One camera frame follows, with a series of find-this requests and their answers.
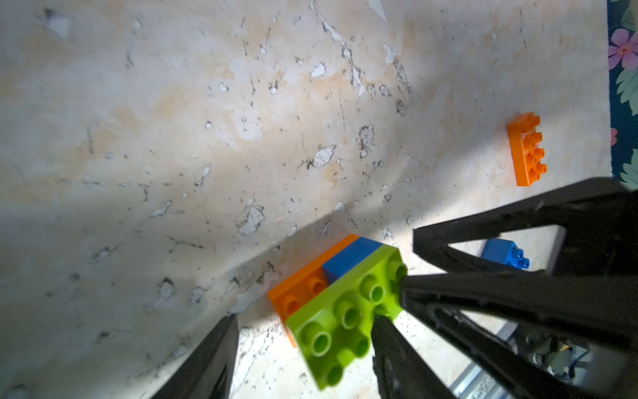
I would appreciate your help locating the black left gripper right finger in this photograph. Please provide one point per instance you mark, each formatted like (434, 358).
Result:
(400, 371)

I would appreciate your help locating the orange lego brick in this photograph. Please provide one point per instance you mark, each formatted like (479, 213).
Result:
(303, 286)
(525, 140)

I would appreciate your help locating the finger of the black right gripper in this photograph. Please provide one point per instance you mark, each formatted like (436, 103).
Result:
(600, 310)
(599, 216)

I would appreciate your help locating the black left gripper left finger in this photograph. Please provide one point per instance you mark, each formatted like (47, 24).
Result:
(208, 371)

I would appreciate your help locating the green lego brick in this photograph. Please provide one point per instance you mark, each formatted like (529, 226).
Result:
(335, 329)

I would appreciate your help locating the small blue lego brick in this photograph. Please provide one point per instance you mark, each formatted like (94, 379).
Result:
(505, 252)
(347, 258)

